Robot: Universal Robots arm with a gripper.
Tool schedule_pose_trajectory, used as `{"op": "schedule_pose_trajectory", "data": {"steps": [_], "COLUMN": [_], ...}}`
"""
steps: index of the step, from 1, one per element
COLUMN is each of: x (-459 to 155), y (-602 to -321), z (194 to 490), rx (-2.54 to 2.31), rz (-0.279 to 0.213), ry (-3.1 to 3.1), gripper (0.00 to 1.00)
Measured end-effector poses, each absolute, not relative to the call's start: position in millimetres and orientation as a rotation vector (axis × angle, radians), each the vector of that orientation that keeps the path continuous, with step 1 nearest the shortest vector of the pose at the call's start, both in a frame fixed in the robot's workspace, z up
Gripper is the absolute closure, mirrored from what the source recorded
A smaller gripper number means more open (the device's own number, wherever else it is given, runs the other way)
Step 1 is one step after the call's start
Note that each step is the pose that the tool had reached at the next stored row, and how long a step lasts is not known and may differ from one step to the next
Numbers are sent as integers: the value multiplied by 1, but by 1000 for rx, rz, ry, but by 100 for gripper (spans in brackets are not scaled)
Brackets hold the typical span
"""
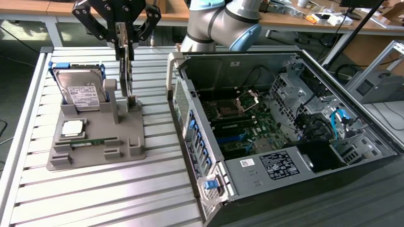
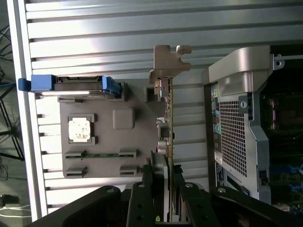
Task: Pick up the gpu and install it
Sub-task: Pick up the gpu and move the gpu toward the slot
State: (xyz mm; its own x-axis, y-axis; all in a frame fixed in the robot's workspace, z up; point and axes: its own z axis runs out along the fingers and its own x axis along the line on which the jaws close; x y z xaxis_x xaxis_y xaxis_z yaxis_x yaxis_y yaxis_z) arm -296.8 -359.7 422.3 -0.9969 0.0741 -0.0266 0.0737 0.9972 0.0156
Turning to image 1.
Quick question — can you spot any metal socket cover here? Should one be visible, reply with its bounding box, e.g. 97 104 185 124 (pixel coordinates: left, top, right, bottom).
237 89 261 113

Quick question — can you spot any hard disk in blue carrier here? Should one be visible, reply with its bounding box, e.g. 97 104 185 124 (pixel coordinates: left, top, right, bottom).
49 61 110 112

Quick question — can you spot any CPU socket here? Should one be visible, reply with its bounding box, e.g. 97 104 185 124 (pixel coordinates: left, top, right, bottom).
214 100 246 119

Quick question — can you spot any white orange small box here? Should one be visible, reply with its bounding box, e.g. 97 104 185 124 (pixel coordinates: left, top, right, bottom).
307 13 333 25

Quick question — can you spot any black power cable bundle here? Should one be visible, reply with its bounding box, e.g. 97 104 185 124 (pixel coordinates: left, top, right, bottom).
294 113 333 142

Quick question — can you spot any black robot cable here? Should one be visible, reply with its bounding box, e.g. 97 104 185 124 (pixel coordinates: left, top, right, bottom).
150 21 158 47

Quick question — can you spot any blue expansion slot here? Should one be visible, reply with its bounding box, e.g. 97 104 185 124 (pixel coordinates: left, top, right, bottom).
217 133 253 144

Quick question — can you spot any green motherboard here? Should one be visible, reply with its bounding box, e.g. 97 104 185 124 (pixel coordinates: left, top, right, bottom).
201 91 290 160

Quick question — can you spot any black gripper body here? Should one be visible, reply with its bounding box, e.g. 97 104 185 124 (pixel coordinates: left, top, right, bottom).
90 0 147 24

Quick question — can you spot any graphics card with black fan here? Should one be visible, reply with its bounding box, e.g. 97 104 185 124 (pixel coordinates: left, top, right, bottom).
114 22 137 98

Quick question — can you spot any blue disk wire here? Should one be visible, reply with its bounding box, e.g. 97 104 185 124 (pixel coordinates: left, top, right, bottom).
330 106 351 143

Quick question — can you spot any black stand pole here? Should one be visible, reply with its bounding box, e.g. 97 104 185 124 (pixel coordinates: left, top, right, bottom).
322 0 389 71

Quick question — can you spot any grey computer tower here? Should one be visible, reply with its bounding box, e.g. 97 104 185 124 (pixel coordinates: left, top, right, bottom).
346 70 404 105

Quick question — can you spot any grey disk bay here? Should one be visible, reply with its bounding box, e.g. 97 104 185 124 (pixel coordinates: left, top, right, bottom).
330 132 385 166

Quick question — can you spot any grey power supply unit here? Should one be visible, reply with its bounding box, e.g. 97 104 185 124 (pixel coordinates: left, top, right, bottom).
223 146 315 197

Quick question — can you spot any grey parts rack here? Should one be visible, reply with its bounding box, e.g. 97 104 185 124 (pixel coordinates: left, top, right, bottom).
47 78 149 171

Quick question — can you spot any silver chipset heat sink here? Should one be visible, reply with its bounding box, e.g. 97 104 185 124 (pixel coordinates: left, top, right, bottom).
254 139 275 154

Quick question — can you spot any thin black case wire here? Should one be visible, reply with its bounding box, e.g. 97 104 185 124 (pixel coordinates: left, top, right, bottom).
245 65 275 89

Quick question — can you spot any wooden desk white frame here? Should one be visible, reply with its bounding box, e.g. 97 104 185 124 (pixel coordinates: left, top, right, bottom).
0 0 191 48
261 0 404 69

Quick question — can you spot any open grey PC case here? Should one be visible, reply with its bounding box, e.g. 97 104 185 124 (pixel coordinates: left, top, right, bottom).
166 46 399 227

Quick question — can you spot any black monitor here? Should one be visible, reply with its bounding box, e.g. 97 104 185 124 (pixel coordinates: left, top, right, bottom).
339 0 385 20

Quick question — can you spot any green RAM stick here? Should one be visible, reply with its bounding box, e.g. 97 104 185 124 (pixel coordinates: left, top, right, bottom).
70 138 118 147

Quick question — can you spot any perforated metal drive cage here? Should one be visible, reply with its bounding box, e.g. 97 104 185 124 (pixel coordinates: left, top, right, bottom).
270 70 321 133

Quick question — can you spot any grey metal device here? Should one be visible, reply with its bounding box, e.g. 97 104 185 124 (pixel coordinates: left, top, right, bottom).
267 0 290 14

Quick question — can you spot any aluminium profile frame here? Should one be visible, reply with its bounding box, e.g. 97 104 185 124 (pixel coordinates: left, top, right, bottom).
359 39 404 79

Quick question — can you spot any silver CPU chip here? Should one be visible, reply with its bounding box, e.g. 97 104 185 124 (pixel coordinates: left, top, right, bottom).
61 121 87 138

